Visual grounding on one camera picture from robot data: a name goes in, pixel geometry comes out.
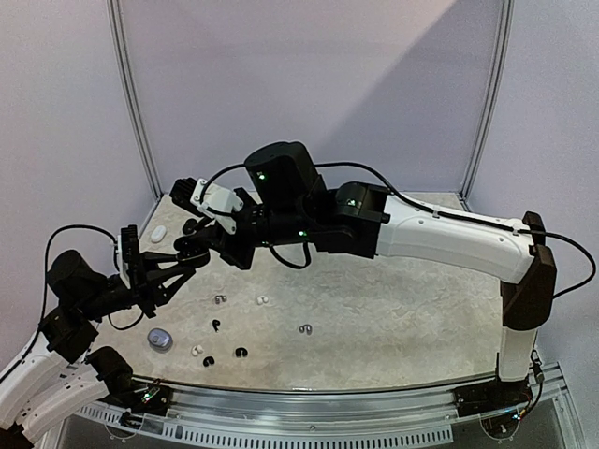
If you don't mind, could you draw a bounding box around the aluminium right corner post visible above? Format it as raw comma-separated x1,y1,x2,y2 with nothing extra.
458,0,514,208

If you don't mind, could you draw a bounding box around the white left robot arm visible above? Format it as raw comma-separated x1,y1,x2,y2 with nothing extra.
1,250,210,448

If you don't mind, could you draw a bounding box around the white earbud lower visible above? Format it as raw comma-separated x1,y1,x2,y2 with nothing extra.
191,345,204,357

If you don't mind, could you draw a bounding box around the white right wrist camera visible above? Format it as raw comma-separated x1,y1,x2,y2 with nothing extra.
169,178,244,235

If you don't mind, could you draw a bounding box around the silver earbud right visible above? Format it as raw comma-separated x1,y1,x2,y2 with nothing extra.
299,325,313,335

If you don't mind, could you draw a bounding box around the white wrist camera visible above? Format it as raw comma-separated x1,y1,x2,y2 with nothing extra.
169,178,244,235
115,224,139,289

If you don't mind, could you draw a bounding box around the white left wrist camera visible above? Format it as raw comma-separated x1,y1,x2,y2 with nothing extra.
115,224,139,289

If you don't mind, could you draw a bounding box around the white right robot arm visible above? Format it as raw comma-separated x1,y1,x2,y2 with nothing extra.
170,141,557,408

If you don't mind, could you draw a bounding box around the white oval charging case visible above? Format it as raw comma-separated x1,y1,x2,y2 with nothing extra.
150,224,168,243

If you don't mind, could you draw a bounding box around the glossy black earbud charging case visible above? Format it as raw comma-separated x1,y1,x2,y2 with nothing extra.
173,236,210,267

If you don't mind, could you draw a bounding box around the small black closed case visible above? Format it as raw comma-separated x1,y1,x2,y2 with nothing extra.
182,219,198,236

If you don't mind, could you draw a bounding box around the white perforated cable tray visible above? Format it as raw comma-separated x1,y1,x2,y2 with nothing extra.
75,404,455,448

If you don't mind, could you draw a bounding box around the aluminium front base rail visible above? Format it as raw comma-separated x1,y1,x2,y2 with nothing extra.
60,359,577,443

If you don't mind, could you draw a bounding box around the aluminium left corner post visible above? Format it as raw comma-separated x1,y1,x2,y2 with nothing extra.
107,0,163,200

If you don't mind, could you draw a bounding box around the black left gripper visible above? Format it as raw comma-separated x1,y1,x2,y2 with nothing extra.
79,250,195,320

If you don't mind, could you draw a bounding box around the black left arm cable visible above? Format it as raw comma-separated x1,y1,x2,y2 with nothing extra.
43,224,146,331

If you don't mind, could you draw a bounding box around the aluminium corner post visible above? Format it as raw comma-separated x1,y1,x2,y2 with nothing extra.
458,0,514,208
107,0,163,200

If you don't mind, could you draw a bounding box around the silver blue charging case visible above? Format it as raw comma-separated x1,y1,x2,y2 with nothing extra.
147,328,173,352

